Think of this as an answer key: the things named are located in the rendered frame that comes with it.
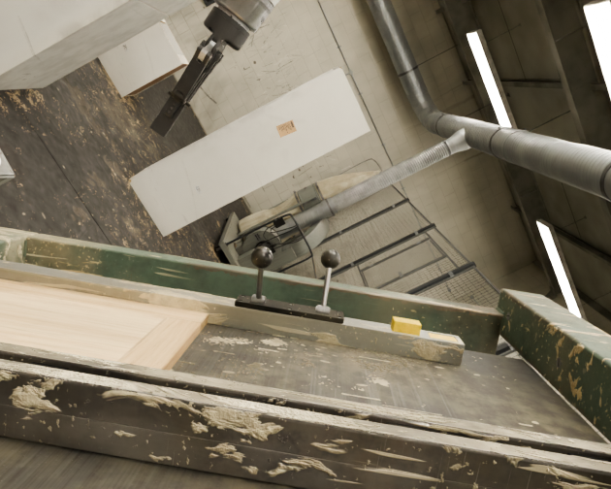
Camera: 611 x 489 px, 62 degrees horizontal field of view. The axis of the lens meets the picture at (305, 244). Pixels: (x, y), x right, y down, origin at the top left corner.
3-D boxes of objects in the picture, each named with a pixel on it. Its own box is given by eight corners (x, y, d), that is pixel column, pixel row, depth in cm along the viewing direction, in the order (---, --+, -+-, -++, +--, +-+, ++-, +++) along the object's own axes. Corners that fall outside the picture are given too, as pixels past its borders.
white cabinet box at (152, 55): (105, 47, 558) (161, 14, 550) (134, 95, 575) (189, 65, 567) (89, 44, 515) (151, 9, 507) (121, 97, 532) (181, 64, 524)
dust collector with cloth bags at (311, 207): (224, 216, 710) (367, 143, 687) (248, 258, 731) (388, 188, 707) (210, 247, 580) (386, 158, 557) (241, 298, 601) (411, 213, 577)
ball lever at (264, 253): (249, 296, 97) (253, 240, 89) (270, 300, 97) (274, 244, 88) (245, 310, 94) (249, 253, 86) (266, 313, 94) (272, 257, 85)
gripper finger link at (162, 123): (185, 105, 92) (185, 105, 91) (164, 137, 93) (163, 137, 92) (172, 94, 91) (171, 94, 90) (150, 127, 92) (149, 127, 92)
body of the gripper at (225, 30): (249, 29, 85) (217, 76, 87) (251, 36, 93) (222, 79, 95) (211, -1, 84) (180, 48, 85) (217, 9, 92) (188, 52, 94)
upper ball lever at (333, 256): (310, 317, 96) (321, 251, 100) (331, 321, 96) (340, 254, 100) (311, 312, 92) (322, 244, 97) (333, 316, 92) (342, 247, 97)
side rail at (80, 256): (37, 277, 125) (40, 233, 123) (486, 352, 122) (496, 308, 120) (22, 282, 119) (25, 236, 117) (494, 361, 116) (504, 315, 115)
